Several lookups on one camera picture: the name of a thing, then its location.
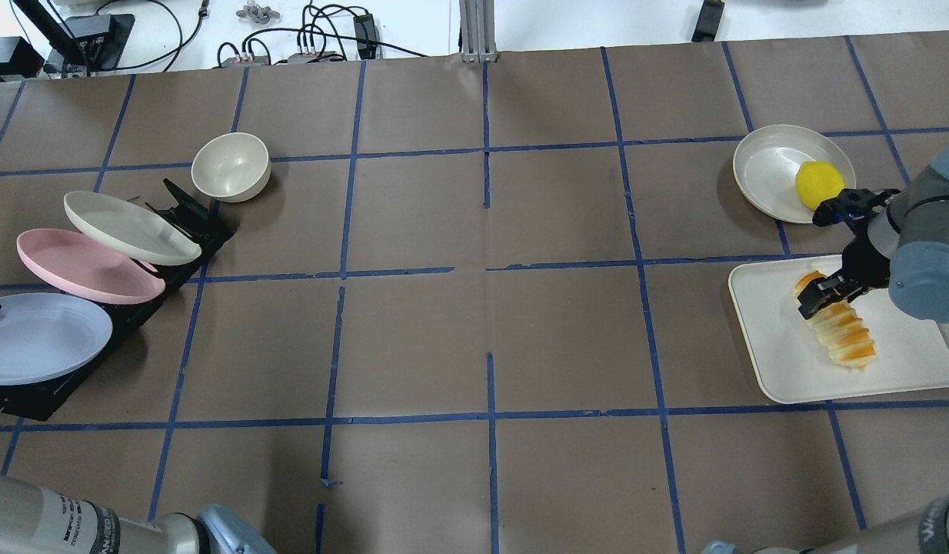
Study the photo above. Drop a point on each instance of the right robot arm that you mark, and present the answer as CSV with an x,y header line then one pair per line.
x,y
919,282

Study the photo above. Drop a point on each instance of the striped bread loaf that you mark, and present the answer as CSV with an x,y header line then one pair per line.
x,y
843,335

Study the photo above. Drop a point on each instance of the black power adapter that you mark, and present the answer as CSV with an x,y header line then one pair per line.
x,y
366,36

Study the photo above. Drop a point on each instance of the cream lemon plate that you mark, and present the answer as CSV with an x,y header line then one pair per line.
x,y
766,163

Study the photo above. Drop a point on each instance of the grey usb hub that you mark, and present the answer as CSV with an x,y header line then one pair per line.
x,y
300,58

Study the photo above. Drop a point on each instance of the grey metal fitting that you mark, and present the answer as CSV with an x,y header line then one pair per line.
x,y
257,13

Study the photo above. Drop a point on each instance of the white rectangular tray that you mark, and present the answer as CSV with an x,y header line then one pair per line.
x,y
792,367

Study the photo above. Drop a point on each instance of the cream bowl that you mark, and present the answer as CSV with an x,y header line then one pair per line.
x,y
233,168

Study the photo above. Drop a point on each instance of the blue plate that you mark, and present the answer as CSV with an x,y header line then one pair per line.
x,y
47,335

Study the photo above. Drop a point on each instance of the pink plate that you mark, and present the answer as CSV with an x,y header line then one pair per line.
x,y
78,265

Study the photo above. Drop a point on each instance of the black device on stand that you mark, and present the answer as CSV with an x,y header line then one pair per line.
x,y
82,45

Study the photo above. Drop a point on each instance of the aluminium frame post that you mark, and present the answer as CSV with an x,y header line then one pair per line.
x,y
477,31

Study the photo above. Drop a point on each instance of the yellow lemon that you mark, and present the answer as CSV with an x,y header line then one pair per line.
x,y
818,181

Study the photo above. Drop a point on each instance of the black plate rack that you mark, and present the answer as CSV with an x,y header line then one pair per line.
x,y
126,353

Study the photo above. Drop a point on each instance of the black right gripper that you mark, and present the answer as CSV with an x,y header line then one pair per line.
x,y
868,264

